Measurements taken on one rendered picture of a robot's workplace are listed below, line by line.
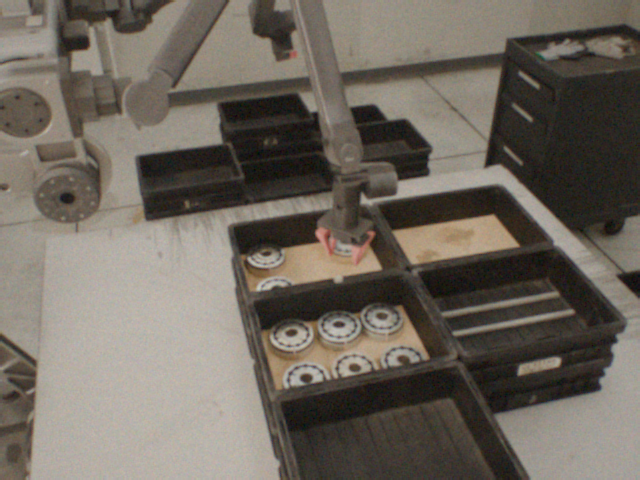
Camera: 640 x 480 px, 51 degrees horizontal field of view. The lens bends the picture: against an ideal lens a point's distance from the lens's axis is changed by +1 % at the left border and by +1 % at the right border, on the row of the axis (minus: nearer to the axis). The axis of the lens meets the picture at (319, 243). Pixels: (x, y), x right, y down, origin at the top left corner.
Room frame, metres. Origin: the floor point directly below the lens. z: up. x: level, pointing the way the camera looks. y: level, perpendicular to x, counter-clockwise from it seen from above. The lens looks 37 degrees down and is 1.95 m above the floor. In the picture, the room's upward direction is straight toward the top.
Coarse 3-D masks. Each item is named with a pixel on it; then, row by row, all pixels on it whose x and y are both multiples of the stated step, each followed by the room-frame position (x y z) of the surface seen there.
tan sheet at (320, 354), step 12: (312, 324) 1.15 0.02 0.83; (408, 324) 1.15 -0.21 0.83; (264, 336) 1.11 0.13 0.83; (408, 336) 1.11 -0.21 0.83; (324, 348) 1.07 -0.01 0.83; (360, 348) 1.07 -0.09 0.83; (372, 348) 1.07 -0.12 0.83; (384, 348) 1.07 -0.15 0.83; (420, 348) 1.07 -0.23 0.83; (276, 360) 1.03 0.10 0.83; (288, 360) 1.03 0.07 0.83; (300, 360) 1.03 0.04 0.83; (312, 360) 1.03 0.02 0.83; (324, 360) 1.03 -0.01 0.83; (276, 372) 1.00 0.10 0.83; (276, 384) 0.96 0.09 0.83
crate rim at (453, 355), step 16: (400, 272) 1.22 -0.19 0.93; (304, 288) 1.16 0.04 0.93; (320, 288) 1.17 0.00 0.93; (416, 288) 1.17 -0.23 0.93; (256, 320) 1.06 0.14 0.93; (432, 320) 1.06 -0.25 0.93; (256, 336) 1.01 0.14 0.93; (448, 352) 0.97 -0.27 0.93; (384, 368) 0.92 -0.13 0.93; (400, 368) 0.92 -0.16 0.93; (272, 384) 0.88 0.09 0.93; (320, 384) 0.88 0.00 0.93; (272, 400) 0.85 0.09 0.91
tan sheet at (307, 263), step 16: (240, 256) 1.41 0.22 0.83; (288, 256) 1.41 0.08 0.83; (304, 256) 1.41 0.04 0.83; (320, 256) 1.41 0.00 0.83; (368, 256) 1.41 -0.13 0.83; (288, 272) 1.34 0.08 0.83; (304, 272) 1.34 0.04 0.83; (320, 272) 1.34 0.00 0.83; (336, 272) 1.34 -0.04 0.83; (352, 272) 1.34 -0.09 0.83
